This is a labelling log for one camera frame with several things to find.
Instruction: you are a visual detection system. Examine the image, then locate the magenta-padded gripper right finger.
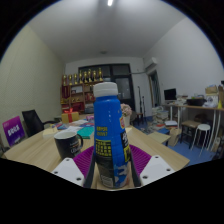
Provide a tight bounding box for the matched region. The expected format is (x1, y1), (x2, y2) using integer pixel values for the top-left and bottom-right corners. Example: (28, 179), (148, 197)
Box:
(128, 143), (176, 187)

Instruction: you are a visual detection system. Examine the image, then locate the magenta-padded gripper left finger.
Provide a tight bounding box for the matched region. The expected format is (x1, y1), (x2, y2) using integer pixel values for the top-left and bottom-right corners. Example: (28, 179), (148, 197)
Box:
(51, 145), (98, 190)

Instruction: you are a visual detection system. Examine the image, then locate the black mug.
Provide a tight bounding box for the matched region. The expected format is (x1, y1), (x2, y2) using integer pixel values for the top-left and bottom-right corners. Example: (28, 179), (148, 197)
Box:
(53, 130), (84, 161)

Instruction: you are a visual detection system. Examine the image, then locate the brown paper bag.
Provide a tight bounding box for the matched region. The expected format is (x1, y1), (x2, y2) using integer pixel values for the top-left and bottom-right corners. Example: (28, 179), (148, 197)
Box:
(167, 127), (183, 148)

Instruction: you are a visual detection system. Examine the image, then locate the pale yellow box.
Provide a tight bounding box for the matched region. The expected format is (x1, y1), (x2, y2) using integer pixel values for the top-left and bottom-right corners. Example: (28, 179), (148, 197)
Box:
(42, 126), (60, 140)

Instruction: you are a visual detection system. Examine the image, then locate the teal notebook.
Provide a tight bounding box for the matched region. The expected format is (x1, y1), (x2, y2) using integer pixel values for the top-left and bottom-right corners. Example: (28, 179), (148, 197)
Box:
(76, 125), (96, 140)

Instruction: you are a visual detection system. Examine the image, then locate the yellow gift box red ribbon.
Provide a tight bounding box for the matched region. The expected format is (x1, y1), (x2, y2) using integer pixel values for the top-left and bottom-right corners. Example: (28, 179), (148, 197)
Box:
(60, 107), (81, 125)

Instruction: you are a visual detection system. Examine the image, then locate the blue drink bottle white cap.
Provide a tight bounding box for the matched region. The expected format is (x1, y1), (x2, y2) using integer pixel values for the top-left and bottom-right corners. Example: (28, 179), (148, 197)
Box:
(92, 81), (132, 190)

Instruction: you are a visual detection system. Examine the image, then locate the brown wooden stool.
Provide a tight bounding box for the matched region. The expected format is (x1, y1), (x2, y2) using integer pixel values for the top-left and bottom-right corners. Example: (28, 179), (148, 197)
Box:
(179, 119), (202, 145)

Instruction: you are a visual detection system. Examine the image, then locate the black office chair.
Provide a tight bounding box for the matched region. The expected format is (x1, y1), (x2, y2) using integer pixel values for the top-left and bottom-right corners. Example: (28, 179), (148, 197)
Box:
(21, 109), (56, 138)

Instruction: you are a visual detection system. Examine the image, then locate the white round stool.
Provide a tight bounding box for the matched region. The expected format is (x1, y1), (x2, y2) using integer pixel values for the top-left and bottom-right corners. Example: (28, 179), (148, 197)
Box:
(189, 123), (212, 158)

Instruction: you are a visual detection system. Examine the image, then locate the pink flower bouquet in pot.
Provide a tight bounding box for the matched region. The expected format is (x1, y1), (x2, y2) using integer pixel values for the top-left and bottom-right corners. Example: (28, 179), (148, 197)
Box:
(120, 103), (134, 128)

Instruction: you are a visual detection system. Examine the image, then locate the purple sign board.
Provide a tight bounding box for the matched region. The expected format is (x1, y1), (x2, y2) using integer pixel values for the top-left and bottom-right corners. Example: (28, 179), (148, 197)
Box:
(2, 115), (26, 148)

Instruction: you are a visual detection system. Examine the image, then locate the white side desk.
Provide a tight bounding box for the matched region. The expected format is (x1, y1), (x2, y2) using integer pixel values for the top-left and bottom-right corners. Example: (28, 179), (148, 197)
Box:
(162, 102), (224, 153)

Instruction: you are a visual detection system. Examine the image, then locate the red shelf unit with trophies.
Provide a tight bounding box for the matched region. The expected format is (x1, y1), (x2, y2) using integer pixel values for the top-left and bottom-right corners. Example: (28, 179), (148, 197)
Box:
(59, 67), (105, 115)

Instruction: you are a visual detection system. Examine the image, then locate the black computer monitor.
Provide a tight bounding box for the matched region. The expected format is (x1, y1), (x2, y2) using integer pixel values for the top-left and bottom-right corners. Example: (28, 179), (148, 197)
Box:
(163, 87), (178, 102)

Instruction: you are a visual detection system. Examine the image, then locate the black bag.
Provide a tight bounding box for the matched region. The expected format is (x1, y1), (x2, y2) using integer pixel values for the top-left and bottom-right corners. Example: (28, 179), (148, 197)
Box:
(186, 97), (208, 107)

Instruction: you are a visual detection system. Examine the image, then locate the cardboard box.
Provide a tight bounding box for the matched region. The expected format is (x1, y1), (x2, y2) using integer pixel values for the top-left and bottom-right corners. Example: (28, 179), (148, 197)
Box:
(204, 84), (219, 97)

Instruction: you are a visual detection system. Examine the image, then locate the white air conditioner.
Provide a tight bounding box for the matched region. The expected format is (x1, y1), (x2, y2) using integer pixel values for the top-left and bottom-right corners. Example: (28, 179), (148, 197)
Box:
(143, 56), (159, 71)

